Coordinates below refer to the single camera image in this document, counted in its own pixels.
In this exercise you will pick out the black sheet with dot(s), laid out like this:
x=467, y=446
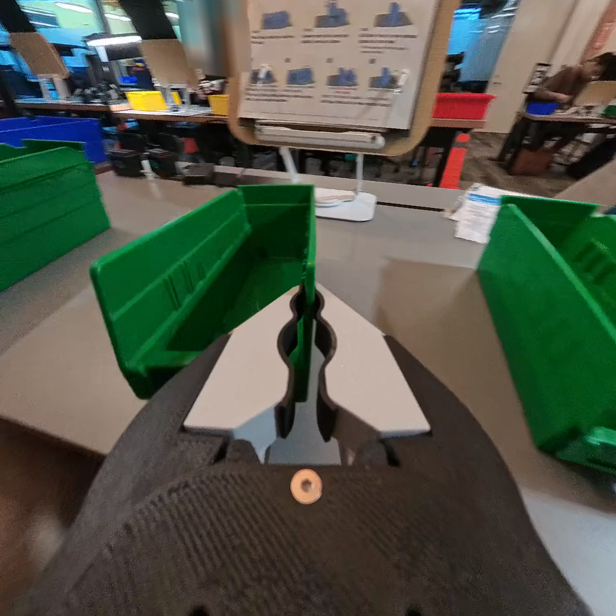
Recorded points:
x=17, y=14
x=149, y=19

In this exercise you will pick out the black power adapter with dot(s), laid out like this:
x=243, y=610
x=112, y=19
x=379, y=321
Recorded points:
x=198, y=174

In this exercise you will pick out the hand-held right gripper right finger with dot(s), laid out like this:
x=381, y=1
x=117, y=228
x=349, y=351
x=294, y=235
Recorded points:
x=375, y=385

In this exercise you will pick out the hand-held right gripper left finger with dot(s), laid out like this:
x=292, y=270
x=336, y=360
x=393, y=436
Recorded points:
x=231, y=385

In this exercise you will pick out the black charging case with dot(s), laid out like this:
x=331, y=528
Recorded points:
x=126, y=162
x=162, y=162

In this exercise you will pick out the long wooden workbench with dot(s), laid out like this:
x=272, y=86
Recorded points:
x=144, y=114

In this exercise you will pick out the red plastic bin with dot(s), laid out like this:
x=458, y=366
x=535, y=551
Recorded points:
x=462, y=106

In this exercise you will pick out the white and blue paper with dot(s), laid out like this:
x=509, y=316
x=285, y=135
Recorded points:
x=481, y=211

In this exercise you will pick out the grey desk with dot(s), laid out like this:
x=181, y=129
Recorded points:
x=409, y=298

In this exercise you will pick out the wooden document stand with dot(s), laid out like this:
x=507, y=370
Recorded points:
x=41, y=55
x=168, y=65

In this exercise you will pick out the small blue bin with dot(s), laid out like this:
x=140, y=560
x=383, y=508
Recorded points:
x=544, y=108

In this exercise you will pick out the instruction sheet on stand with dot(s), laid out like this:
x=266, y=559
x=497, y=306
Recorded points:
x=428, y=96

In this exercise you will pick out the yellow plastic bin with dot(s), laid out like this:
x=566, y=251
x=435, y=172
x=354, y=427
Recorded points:
x=219, y=105
x=147, y=101

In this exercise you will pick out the blue plastic bin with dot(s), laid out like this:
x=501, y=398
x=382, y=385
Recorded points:
x=57, y=132

